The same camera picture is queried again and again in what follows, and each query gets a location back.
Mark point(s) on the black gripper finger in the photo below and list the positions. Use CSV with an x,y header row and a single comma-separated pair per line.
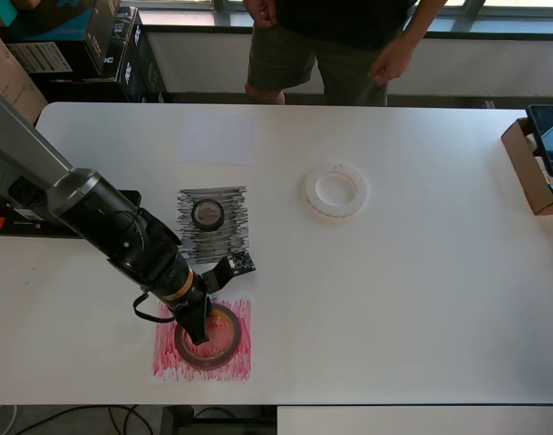
x,y
197,331

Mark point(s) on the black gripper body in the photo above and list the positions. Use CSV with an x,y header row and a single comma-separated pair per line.
x,y
192,309

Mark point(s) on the red double-sided tape roll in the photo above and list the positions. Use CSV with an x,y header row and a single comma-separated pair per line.
x,y
213,362

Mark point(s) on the black tape roll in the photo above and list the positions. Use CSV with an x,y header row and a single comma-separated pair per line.
x,y
207,227

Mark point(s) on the white tape roll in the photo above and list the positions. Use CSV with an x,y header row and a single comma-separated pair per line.
x,y
310,199

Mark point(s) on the black and grey Piper arm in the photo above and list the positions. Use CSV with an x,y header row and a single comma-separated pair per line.
x,y
99,213

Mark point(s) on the person left forearm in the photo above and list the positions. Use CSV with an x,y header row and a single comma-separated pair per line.
x,y
421,22

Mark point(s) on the person right hand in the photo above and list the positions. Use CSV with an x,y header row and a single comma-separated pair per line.
x,y
260,11

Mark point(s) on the person left hand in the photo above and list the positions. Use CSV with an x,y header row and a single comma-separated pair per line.
x,y
392,61

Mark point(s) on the red scribbled paper sheet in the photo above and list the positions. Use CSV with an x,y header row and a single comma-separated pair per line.
x,y
240,362

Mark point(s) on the black scribbled paper sheet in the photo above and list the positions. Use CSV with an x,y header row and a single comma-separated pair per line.
x,y
231,240

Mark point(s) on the blank white paper sheet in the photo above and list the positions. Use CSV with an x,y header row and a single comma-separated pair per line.
x,y
213,136

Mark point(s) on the black box with grid label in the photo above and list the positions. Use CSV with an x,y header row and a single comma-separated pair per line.
x,y
41,56

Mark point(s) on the dark blue printed box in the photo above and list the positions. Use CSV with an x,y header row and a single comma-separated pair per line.
x,y
72,22

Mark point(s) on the person in dark shirt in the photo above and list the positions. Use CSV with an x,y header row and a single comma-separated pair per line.
x,y
340,22

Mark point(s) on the teal box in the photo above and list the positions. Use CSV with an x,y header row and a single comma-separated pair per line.
x,y
6,11

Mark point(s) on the open cardboard tray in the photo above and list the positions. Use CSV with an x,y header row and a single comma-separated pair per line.
x,y
526,181

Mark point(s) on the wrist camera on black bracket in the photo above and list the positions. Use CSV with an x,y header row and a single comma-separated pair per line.
x,y
238,263

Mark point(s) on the dark window frame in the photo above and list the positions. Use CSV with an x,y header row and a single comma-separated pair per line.
x,y
485,26

